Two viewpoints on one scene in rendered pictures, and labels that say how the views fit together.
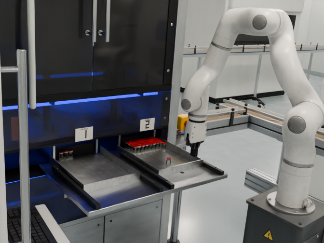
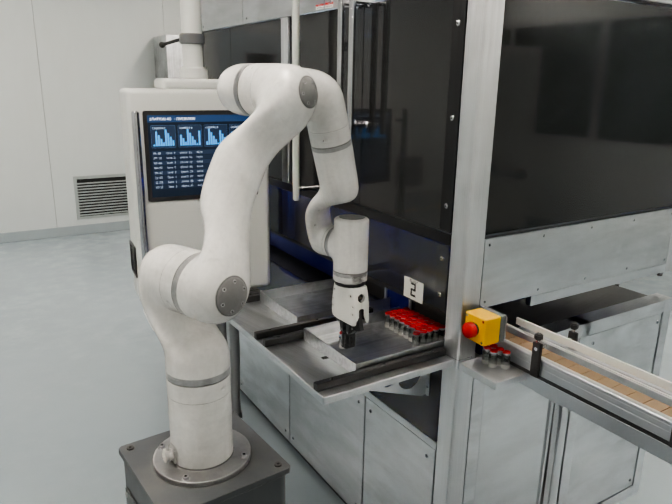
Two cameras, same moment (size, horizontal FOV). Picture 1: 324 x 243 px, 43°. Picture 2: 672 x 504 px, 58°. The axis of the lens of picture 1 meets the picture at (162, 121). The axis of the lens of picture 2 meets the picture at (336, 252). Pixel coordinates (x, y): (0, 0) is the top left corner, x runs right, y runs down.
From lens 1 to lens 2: 245 cm
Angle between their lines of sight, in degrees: 91
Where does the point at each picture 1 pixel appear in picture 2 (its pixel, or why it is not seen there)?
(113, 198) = (244, 314)
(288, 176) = not seen: hidden behind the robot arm
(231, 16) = not seen: hidden behind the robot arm
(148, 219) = (414, 463)
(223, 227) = not seen: outside the picture
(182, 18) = (468, 105)
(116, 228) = (376, 430)
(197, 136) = (339, 308)
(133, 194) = (253, 323)
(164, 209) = (438, 474)
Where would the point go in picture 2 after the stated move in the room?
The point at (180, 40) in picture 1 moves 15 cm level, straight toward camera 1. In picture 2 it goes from (464, 151) to (402, 149)
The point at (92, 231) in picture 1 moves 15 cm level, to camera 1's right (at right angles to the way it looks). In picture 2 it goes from (353, 405) to (349, 429)
